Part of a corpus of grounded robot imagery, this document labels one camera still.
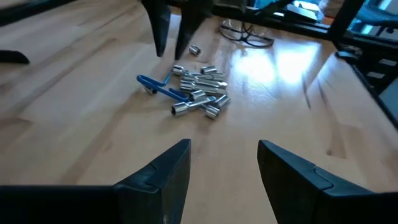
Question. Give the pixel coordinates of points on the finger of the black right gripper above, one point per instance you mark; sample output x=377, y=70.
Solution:
x=189, y=21
x=160, y=25

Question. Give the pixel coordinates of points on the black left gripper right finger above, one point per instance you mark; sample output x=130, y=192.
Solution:
x=295, y=193

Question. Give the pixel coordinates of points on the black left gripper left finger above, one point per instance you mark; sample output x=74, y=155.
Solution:
x=155, y=193

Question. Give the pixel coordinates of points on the small white part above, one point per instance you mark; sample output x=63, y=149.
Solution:
x=150, y=91

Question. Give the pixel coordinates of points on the woven basket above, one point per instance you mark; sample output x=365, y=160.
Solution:
x=329, y=6

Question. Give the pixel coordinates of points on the black pegboard foot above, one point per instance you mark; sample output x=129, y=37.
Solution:
x=12, y=57

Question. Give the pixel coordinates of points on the blue office chair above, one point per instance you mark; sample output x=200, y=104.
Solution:
x=379, y=17

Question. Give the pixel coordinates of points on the black aluminium table frame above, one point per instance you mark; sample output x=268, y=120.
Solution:
x=346, y=18

